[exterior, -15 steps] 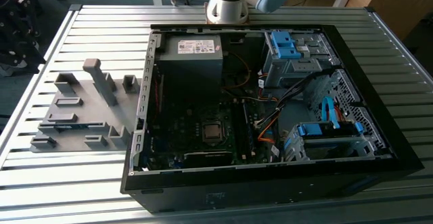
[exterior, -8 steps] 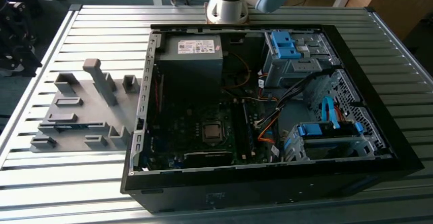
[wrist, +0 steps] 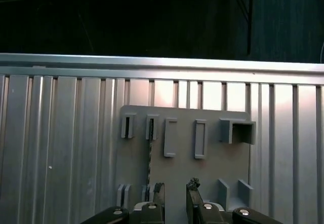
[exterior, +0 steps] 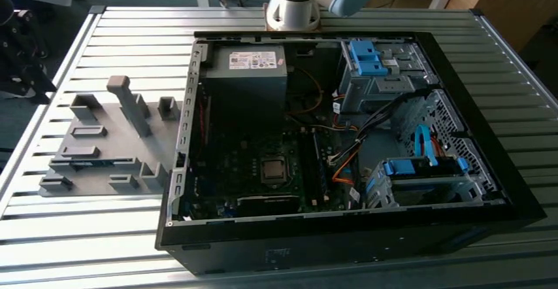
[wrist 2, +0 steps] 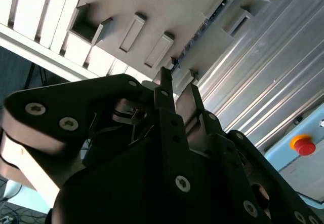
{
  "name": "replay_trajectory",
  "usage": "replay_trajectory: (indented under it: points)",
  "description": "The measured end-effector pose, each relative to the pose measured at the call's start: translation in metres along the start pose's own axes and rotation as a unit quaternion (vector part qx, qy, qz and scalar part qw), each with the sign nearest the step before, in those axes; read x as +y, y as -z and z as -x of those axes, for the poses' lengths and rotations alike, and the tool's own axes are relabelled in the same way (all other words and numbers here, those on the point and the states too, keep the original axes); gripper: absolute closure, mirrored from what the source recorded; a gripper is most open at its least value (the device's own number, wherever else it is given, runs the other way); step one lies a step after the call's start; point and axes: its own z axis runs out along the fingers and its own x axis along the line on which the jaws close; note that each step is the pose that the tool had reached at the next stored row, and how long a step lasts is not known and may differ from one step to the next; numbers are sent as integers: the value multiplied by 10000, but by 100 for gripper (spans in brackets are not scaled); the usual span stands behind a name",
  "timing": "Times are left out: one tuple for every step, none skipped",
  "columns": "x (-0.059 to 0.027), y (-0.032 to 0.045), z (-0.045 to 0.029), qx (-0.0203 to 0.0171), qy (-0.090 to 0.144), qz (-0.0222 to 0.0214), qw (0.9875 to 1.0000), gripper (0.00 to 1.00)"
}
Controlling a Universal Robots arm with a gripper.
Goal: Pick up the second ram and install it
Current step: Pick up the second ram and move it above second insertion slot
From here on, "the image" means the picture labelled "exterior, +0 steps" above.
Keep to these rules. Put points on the blue plastic drive latch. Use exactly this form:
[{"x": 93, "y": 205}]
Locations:
[{"x": 366, "y": 60}]

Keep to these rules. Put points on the grey metal disk bay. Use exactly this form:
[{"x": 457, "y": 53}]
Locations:
[{"x": 435, "y": 182}]

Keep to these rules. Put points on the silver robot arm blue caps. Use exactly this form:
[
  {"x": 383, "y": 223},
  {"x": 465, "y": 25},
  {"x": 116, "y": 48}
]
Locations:
[{"x": 290, "y": 11}]

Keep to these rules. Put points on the hard disk in blue carrier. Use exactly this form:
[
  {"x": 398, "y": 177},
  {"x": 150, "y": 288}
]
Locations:
[{"x": 405, "y": 168}]

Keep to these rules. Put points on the black PC case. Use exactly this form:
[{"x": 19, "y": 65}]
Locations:
[{"x": 304, "y": 246}]

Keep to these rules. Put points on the black RAM slot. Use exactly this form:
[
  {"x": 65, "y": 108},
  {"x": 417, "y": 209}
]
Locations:
[{"x": 307, "y": 164}]

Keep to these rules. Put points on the grey metal drive cage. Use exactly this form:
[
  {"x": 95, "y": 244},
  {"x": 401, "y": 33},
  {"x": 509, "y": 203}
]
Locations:
[{"x": 383, "y": 86}]

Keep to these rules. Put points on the silver CPU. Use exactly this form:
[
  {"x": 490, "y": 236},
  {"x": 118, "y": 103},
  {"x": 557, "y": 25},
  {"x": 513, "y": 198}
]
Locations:
[{"x": 274, "y": 171}]

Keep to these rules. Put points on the grey power supply unit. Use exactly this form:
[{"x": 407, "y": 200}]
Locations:
[{"x": 244, "y": 89}]

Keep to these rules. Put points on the black graphics card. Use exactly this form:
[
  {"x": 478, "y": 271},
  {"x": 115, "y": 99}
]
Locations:
[{"x": 270, "y": 204}]

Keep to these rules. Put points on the green motherboard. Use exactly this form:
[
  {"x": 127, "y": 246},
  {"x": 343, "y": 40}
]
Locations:
[{"x": 235, "y": 171}]

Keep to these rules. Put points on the dark wooden cabinet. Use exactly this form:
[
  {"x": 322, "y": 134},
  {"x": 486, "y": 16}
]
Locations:
[{"x": 514, "y": 1}]

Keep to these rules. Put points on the grey parts rack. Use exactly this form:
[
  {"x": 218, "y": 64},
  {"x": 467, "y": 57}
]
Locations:
[{"x": 114, "y": 119}]

